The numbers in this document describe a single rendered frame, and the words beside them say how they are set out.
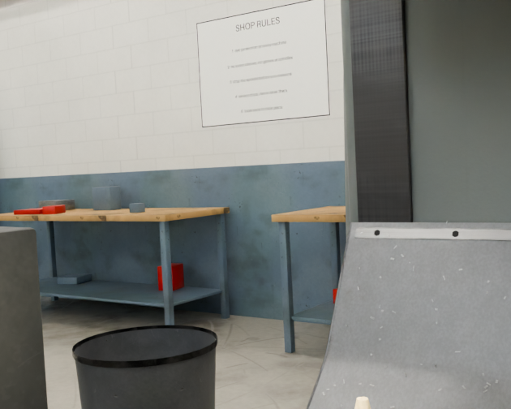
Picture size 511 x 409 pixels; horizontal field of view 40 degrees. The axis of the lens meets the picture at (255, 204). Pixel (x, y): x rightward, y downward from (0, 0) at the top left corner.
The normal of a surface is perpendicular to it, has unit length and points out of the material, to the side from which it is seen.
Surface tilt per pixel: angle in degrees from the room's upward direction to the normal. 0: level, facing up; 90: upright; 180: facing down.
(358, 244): 64
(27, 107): 90
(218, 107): 90
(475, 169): 90
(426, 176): 90
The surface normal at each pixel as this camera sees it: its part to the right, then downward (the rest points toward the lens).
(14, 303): 0.75, 0.00
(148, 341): 0.17, -0.02
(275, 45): -0.58, 0.07
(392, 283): -0.54, -0.36
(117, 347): 0.57, -0.05
